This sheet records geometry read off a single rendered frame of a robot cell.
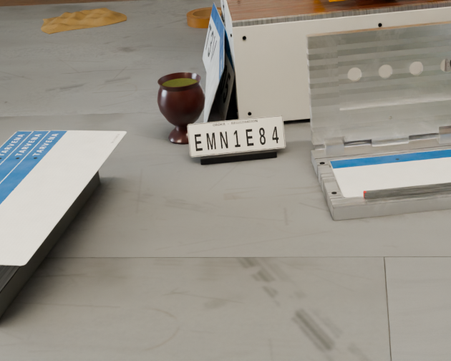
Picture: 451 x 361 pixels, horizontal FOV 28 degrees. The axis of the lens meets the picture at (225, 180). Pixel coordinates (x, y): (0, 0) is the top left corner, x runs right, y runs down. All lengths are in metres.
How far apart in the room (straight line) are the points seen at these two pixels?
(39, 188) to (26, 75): 0.80
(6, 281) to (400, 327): 0.50
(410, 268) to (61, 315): 0.45
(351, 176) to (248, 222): 0.18
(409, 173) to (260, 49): 0.36
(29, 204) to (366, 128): 0.55
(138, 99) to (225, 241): 0.61
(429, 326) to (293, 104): 0.64
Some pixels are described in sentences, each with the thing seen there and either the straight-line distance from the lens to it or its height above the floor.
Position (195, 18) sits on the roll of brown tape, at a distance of 2.24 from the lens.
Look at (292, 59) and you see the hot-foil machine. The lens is 1.58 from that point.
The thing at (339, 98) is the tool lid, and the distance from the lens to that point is 1.44.
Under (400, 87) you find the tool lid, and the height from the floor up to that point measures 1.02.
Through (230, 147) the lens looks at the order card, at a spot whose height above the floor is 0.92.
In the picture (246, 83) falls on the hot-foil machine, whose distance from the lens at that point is 1.59.
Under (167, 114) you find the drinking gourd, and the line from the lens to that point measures 1.55.
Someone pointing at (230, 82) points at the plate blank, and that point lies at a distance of 1.64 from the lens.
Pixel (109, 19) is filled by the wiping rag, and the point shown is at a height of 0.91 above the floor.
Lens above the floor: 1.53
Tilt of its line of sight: 26 degrees down
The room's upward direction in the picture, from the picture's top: 5 degrees counter-clockwise
